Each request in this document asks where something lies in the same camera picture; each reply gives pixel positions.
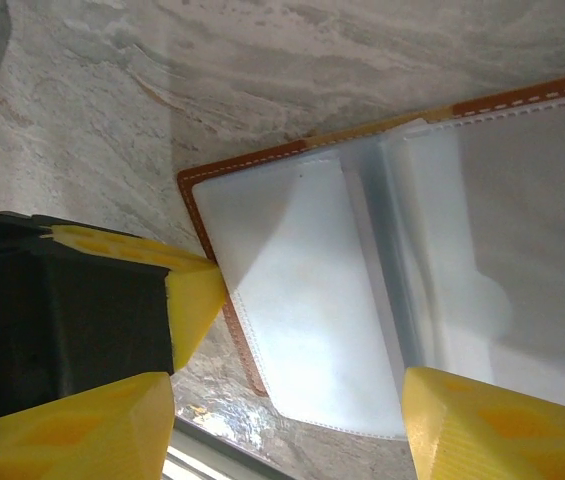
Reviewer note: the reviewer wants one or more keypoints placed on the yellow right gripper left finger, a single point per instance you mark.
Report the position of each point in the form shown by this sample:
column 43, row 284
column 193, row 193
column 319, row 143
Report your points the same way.
column 62, row 435

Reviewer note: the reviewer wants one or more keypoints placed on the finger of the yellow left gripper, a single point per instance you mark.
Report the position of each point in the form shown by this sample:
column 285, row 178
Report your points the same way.
column 194, row 310

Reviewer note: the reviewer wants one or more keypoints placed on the aluminium cross rail beam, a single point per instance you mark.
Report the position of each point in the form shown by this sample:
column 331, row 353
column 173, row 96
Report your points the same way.
column 202, row 460

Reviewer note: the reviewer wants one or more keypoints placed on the brown leather card holder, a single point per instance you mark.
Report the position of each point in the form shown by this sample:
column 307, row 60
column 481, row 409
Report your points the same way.
column 312, row 300

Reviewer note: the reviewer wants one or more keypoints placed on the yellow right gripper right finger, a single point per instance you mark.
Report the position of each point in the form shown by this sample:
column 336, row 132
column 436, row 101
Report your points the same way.
column 487, row 435

